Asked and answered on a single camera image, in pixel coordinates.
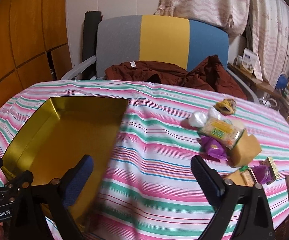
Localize clear rice cracker packet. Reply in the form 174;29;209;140
225;165;258;187

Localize purple snack packet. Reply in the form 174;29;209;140
200;135;228;161
251;165;271;185

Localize green cream small box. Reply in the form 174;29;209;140
263;157;280;185

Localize tan sponge cake bun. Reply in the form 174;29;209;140
227;129;262;167

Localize yellow green cracker packet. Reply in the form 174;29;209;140
199;117;244;150

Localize yellow striped sock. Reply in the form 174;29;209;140
214;99;237;115

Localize gold metal tin box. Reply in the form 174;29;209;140
2;96;128;230

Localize striped pink green tablecloth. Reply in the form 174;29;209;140
0;79;289;240

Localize white plastic wrapped ball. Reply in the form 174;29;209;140
188;111;208;128

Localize wooden wardrobe panels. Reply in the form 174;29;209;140
0;0;72;108

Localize wooden side desk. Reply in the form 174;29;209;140
227;63;289;110

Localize maroon red garment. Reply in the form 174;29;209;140
105;55;247;100

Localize white blue product box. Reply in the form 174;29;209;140
240;48;258;74

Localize black rolled mat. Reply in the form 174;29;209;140
81;10;103;80

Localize grey yellow blue chair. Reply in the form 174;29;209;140
62;15;259;103

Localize pink patterned curtain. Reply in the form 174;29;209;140
156;0;289;86

